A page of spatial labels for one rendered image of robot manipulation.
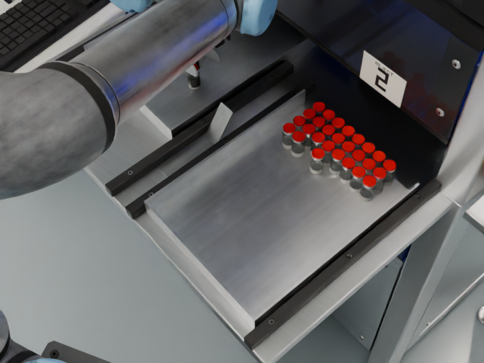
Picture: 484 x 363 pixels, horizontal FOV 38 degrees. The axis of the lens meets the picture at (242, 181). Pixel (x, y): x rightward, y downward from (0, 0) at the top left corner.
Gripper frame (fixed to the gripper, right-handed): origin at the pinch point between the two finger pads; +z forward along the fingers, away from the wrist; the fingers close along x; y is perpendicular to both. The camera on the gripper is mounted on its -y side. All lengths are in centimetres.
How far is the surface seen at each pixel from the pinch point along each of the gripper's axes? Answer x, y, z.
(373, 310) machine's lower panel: 16, 40, 62
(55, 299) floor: -37, -29, 93
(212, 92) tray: 1.2, 3.9, 5.1
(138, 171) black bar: -19.0, 10.0, 3.4
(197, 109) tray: -3.1, 5.3, 5.1
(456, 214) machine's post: 15, 48, 8
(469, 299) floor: 51, 49, 93
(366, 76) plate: 15.2, 26.1, -6.9
